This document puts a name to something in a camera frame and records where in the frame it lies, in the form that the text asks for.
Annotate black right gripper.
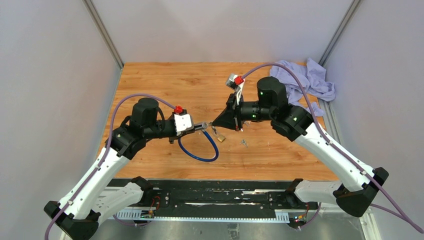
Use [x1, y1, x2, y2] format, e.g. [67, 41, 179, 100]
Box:
[212, 92, 274, 132]

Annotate aluminium corner rail left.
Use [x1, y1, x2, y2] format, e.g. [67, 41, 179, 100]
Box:
[82, 0, 125, 70]

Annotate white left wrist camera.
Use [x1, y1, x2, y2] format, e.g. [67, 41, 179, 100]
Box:
[173, 113, 194, 136]

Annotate crumpled light blue cloth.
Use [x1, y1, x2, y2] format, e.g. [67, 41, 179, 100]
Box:
[269, 58, 336, 106]

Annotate small silver keys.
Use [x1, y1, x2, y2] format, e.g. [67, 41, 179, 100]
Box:
[240, 139, 248, 148]

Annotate aluminium base frame rails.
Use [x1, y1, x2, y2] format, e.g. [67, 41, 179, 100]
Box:
[115, 187, 319, 224]

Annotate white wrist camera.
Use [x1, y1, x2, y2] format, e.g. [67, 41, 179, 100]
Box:
[173, 113, 194, 136]
[225, 73, 245, 105]

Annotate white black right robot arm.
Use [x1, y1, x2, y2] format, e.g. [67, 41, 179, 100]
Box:
[212, 75, 389, 217]

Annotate brass padlock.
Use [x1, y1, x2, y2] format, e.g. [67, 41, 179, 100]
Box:
[212, 127, 226, 143]

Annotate aluminium corner rail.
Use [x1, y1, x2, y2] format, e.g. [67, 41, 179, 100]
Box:
[82, 0, 125, 70]
[318, 0, 363, 67]

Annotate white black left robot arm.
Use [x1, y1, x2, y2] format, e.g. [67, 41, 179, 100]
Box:
[44, 93, 195, 240]

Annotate aluminium corner rail right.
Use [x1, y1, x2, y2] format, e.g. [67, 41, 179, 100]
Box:
[318, 0, 363, 67]

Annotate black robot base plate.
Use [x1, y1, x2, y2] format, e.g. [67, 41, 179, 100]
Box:
[105, 178, 335, 220]

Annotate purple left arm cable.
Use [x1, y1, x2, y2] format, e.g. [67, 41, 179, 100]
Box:
[44, 93, 184, 240]

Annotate blue cable lock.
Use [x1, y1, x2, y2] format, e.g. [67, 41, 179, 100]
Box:
[177, 121, 220, 163]

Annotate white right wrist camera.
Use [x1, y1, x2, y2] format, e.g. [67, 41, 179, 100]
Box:
[225, 73, 245, 105]

